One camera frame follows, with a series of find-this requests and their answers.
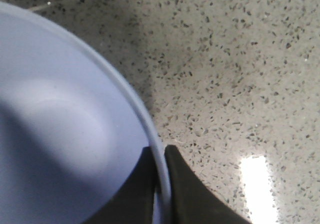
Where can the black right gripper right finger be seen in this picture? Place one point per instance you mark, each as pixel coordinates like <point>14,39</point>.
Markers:
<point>192,202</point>

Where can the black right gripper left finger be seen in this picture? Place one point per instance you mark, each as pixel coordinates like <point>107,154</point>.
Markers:
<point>134,201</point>

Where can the light blue ribbed bowl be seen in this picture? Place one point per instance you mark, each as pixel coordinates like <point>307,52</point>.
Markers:
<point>71,127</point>

